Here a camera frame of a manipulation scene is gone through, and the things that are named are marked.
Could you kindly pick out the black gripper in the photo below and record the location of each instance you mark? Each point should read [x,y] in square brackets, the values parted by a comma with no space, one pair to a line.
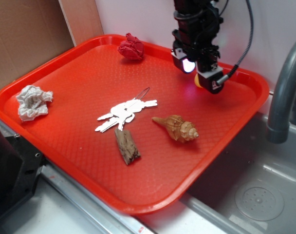
[198,24]

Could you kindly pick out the yellow rubber duck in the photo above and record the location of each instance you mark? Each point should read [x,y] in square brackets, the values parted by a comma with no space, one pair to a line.
[196,81]

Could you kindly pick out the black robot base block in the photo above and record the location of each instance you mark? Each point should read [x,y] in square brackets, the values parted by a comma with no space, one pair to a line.
[20,166]

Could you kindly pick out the crumpled red paper ball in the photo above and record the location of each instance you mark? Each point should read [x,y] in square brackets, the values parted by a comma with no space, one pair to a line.
[131,48]

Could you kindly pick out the brown conch seashell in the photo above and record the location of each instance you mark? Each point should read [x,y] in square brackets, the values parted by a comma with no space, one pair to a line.
[178,129]

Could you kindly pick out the silver key bunch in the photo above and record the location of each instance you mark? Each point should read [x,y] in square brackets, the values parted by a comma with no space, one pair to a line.
[125,112]

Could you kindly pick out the red plastic tray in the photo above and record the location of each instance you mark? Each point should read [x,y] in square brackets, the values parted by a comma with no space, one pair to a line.
[88,80]

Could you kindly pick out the grey faucet spout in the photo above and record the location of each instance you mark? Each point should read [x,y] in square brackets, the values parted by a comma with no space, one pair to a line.
[283,106]

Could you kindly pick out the small driftwood piece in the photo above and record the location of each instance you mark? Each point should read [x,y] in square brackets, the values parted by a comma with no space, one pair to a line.
[127,146]

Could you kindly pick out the light wooden board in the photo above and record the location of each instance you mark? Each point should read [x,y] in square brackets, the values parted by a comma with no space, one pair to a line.
[82,19]

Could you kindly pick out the grey plastic sink basin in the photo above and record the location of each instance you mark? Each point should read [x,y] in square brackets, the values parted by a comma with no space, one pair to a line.
[250,188]

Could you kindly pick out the crumpled white paper ball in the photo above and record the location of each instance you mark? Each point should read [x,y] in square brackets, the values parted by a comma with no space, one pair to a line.
[33,102]

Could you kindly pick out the brown cardboard panel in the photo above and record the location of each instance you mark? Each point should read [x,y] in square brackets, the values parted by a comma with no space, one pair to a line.
[32,32]

